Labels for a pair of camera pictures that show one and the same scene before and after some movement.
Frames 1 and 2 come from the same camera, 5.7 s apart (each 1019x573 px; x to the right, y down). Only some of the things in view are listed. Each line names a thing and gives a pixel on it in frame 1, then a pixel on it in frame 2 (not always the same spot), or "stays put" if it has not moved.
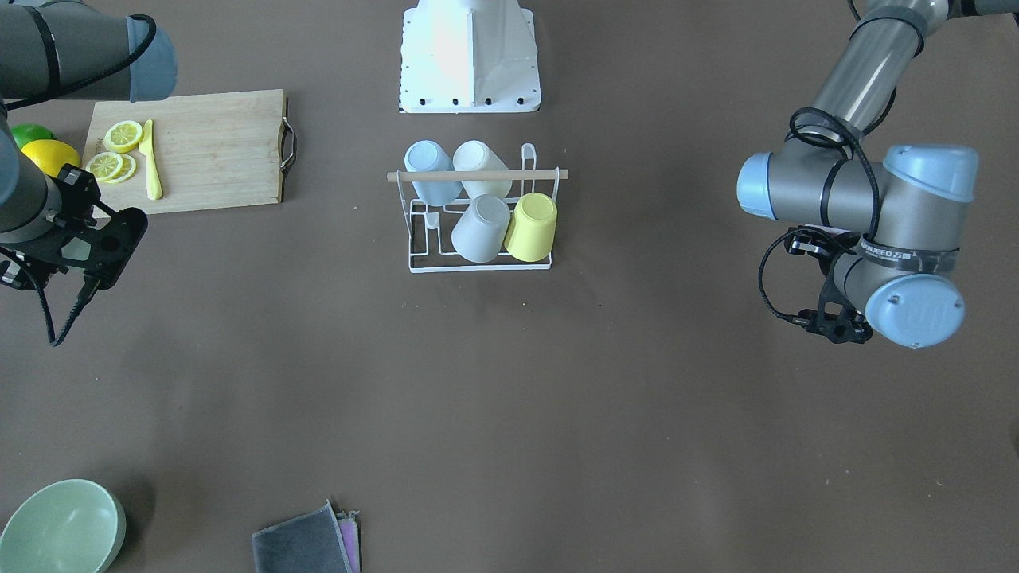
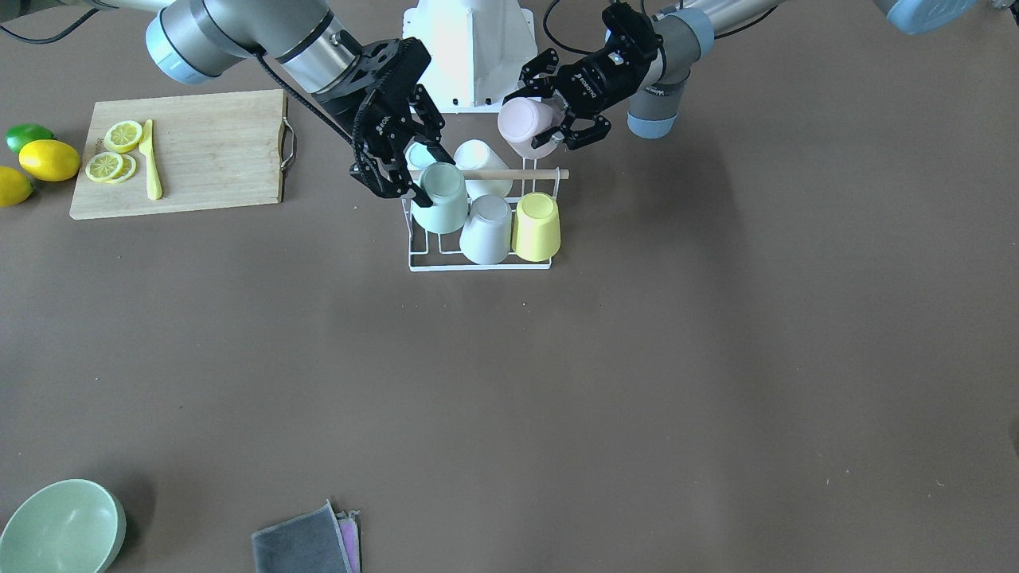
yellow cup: x=531 y=234 stays put
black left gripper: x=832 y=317 to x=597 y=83
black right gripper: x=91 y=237 to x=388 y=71
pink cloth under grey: x=349 y=528 stays put
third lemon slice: x=128 y=169 stays put
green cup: x=76 y=249 to x=445 y=185
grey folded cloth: x=311 y=543 stays put
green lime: x=25 y=133 stays put
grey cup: x=480 y=232 stays put
